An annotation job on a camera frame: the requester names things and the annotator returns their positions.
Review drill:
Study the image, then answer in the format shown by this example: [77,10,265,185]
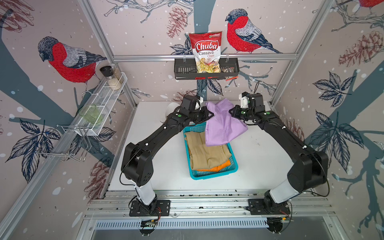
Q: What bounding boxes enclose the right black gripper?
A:
[227,105,254,122]

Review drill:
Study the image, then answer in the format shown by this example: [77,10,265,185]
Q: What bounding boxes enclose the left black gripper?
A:
[188,106,215,124]

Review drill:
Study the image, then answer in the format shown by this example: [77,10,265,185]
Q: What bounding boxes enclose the purple pants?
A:
[205,99,248,147]

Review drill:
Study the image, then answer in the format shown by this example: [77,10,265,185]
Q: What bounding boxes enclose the beige pants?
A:
[185,132,232,171]

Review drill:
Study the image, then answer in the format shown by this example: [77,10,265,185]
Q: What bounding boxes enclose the orange pants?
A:
[197,160,231,173]

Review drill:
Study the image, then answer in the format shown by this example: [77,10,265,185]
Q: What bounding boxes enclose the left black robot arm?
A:
[121,106,214,214]

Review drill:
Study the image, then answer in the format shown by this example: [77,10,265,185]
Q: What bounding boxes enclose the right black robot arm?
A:
[229,105,329,213]

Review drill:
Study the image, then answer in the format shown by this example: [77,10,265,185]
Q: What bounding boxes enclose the teal plastic basket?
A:
[183,123,238,180]

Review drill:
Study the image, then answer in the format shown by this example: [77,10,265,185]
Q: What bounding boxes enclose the white mug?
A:
[165,102,180,120]

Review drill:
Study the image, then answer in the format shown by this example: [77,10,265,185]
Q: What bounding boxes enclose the small red snack packet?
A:
[226,76,238,82]

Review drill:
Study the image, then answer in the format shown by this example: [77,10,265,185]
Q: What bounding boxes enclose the red cassava chips bag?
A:
[189,32,222,74]

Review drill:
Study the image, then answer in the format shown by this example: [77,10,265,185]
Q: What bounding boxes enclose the clear spice jar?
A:
[111,64,124,88]

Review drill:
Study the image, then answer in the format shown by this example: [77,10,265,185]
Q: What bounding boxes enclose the black lid spice jar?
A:
[100,66,121,90]

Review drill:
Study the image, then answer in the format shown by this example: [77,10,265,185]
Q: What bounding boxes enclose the green glass cup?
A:
[79,104,103,125]

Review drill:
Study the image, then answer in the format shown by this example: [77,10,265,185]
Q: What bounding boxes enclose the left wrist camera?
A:
[181,95,201,111]

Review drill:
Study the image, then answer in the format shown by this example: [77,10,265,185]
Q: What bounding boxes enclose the black wall basket shelf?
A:
[174,58,240,80]

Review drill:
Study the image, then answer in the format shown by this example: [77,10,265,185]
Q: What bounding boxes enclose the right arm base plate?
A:
[246,199,291,216]

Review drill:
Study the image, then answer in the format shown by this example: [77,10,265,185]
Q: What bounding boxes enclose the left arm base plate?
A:
[129,200,171,217]

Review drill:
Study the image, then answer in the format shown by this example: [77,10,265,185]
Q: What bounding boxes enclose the white wire wall shelf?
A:
[73,73,128,136]

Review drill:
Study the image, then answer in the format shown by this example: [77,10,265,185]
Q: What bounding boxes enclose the chrome wire rack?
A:
[34,125,92,163]

